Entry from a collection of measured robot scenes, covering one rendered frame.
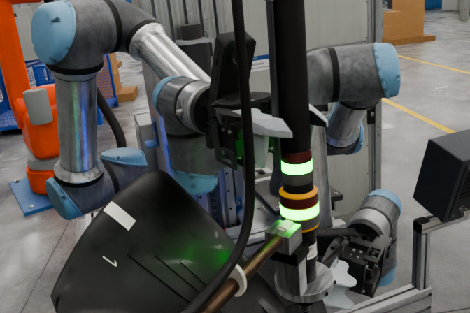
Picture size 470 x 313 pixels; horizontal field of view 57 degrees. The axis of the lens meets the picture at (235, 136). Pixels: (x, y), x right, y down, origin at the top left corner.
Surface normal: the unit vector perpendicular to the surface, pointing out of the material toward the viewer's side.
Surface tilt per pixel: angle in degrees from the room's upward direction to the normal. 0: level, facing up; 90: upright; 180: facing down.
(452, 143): 15
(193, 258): 48
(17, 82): 96
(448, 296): 0
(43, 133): 90
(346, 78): 88
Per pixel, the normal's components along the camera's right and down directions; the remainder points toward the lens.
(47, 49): -0.66, 0.17
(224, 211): 0.31, 0.26
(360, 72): -0.04, 0.11
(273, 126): -0.40, -0.50
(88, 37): 0.72, 0.38
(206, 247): 0.56, -0.63
